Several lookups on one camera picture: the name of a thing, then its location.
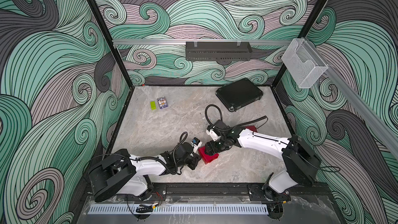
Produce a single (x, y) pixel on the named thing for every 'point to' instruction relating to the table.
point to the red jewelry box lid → (252, 128)
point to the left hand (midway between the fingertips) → (201, 156)
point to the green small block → (153, 105)
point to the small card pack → (162, 102)
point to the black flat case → (239, 93)
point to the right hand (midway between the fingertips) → (208, 152)
